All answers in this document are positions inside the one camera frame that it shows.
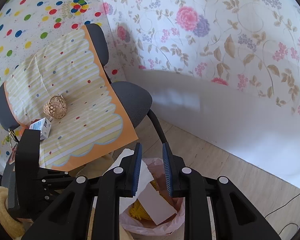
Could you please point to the yellow foam fruit net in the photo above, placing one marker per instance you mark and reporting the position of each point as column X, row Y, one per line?
column 138, row 212

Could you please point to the white foam block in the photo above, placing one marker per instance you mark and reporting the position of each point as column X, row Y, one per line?
column 157, row 205

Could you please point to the yellow striped dotted cloth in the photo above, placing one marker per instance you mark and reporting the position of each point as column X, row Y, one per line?
column 77, row 80

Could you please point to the grey office chair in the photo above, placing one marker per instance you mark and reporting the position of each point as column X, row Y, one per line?
column 137, row 100

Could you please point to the white blue carton box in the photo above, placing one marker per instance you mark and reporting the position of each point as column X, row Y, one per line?
column 41, row 128

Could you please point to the floral print sheet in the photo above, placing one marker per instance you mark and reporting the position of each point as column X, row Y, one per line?
column 215, row 42

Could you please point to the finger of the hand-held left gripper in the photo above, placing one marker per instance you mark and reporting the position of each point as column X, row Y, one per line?
column 27, row 150

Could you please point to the cream fluffy cushion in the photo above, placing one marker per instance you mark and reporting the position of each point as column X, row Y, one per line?
column 2, row 212

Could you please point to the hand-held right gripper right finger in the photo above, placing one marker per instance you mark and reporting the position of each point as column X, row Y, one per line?
column 167, row 170

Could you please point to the trash bin with pink bag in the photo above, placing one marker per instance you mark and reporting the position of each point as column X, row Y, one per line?
column 175, row 220

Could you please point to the white paper sheet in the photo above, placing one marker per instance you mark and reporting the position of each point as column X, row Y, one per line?
column 146, row 173

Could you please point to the woven wicker ball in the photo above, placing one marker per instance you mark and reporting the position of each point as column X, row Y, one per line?
column 55, row 107

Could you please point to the balloon print plastic sheet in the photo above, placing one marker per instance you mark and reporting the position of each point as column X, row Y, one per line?
column 27, row 10

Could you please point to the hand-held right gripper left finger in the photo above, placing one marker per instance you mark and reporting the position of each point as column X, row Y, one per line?
column 137, row 170

